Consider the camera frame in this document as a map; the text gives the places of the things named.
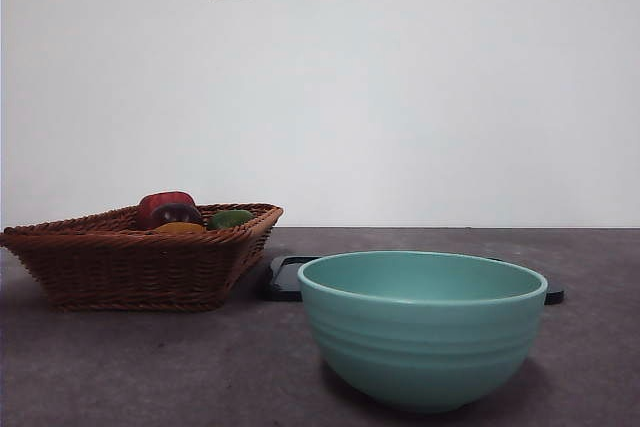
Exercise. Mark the teal ceramic bowl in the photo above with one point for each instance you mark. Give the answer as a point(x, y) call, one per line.
point(425, 342)

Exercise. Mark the green avocado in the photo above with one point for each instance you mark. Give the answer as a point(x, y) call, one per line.
point(227, 219)

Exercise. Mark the dark green rectangular tray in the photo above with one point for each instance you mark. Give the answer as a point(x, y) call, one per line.
point(282, 282)

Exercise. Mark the dark purple plum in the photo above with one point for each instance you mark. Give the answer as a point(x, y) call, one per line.
point(182, 212)

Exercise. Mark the red apple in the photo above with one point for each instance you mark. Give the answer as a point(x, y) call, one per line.
point(160, 203)

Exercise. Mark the brown wicker basket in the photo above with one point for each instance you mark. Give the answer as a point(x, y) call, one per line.
point(135, 267)

